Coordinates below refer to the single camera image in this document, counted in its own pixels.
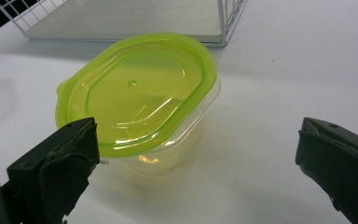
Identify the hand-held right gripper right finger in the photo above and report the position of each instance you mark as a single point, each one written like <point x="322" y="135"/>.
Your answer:
<point x="341" y="161"/>

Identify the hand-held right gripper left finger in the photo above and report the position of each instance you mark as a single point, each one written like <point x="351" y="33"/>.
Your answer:
<point x="52" y="174"/>

